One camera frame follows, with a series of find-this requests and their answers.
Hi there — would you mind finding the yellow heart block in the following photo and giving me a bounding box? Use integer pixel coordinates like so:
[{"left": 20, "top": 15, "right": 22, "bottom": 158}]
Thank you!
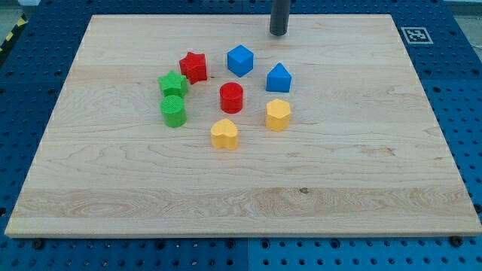
[{"left": 210, "top": 119, "right": 239, "bottom": 150}]

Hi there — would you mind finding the light wooden board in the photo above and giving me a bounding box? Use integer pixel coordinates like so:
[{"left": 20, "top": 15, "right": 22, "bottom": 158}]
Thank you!
[{"left": 5, "top": 14, "right": 481, "bottom": 238}]

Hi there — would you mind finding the yellow hexagon block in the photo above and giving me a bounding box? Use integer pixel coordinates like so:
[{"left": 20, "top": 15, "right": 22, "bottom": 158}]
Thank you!
[{"left": 266, "top": 99, "right": 291, "bottom": 132}]

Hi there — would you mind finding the green star block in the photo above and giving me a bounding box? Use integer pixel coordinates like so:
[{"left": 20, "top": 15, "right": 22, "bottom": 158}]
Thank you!
[{"left": 157, "top": 70, "right": 188, "bottom": 98}]

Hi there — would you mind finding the red cylinder block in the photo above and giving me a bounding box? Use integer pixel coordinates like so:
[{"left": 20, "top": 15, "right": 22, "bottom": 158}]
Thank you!
[{"left": 219, "top": 82, "right": 243, "bottom": 114}]

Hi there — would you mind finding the yellow black hazard tape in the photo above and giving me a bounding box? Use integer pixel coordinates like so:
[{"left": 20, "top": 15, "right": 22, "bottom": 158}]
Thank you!
[{"left": 1, "top": 13, "right": 29, "bottom": 54}]

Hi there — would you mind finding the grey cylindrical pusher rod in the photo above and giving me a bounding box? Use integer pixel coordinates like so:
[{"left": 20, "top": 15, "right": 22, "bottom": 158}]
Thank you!
[{"left": 269, "top": 0, "right": 291, "bottom": 36}]

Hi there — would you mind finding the blue cube block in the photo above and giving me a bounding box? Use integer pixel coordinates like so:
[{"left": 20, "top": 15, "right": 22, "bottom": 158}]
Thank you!
[{"left": 227, "top": 45, "right": 255, "bottom": 78}]

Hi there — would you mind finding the green cylinder block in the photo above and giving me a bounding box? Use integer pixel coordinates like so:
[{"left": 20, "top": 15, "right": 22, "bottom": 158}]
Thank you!
[{"left": 160, "top": 95, "right": 187, "bottom": 128}]

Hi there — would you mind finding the red star block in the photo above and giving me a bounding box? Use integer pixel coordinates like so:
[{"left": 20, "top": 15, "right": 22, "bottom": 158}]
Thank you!
[{"left": 179, "top": 51, "right": 207, "bottom": 84}]

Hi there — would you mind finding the black white fiducial marker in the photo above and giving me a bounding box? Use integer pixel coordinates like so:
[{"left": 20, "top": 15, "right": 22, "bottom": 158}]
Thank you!
[{"left": 401, "top": 26, "right": 433, "bottom": 44}]

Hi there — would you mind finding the blue triangle block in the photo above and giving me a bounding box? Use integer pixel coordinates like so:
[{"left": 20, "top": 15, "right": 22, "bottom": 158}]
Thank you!
[{"left": 266, "top": 62, "right": 292, "bottom": 93}]

